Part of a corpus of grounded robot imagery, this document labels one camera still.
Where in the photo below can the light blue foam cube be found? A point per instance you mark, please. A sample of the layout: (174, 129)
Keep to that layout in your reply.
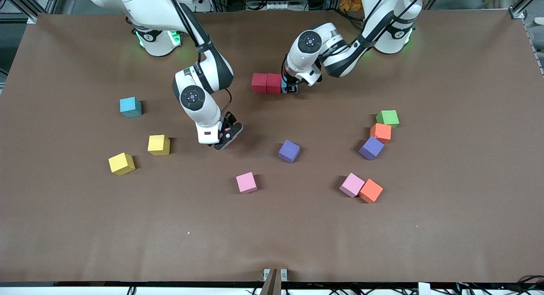
(283, 86)

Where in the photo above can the pink foam cube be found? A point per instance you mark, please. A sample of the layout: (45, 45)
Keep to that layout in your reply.
(227, 128)
(246, 182)
(351, 184)

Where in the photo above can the red foam cube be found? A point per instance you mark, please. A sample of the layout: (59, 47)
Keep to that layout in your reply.
(259, 83)
(274, 83)

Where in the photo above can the purple foam cube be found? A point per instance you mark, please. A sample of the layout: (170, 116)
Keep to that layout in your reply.
(371, 148)
(289, 151)

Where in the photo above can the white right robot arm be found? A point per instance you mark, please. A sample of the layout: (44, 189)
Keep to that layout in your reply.
(204, 112)

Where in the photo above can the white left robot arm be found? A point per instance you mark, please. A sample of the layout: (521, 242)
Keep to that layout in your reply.
(297, 63)

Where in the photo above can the yellow foam cube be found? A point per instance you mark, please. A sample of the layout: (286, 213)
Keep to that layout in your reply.
(159, 144)
(121, 163)

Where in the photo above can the orange foam cube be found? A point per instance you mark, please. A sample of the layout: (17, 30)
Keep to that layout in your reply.
(371, 191)
(381, 132)

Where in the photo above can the green foam cube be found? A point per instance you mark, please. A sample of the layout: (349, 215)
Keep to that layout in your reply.
(387, 118)

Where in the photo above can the dark teal foam cube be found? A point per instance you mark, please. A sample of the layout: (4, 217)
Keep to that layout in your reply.
(130, 107)

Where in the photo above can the orange objects pile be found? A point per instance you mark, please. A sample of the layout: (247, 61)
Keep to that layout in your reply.
(349, 1)

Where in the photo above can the brown strip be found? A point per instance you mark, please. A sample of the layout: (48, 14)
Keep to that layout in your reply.
(272, 284)

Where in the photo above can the white label tag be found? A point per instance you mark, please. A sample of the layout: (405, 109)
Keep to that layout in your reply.
(424, 289)

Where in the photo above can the metal table edge bracket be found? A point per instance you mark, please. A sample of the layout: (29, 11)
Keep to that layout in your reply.
(284, 273)

